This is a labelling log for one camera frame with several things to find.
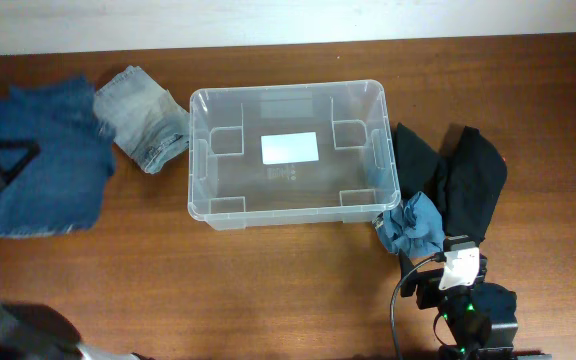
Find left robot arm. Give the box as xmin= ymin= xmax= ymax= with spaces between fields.
xmin=0 ymin=140 xmax=143 ymax=360

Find clear plastic storage bin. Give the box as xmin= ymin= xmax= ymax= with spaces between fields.
xmin=187 ymin=80 xmax=402 ymax=230

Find light blue jeans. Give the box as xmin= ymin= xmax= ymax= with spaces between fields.
xmin=93 ymin=66 xmax=190 ymax=174

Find dark blue jeans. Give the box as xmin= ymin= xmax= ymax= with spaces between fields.
xmin=0 ymin=77 xmax=115 ymax=238

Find black garment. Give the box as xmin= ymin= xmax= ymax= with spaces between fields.
xmin=393 ymin=123 xmax=446 ymax=202
xmin=436 ymin=126 xmax=508 ymax=244

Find crumpled blue cloth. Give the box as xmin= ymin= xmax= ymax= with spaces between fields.
xmin=372 ymin=192 xmax=445 ymax=258

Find white label in bin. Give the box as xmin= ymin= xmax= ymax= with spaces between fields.
xmin=261 ymin=132 xmax=319 ymax=165

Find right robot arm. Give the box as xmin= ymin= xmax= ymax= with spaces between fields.
xmin=390 ymin=253 xmax=552 ymax=360

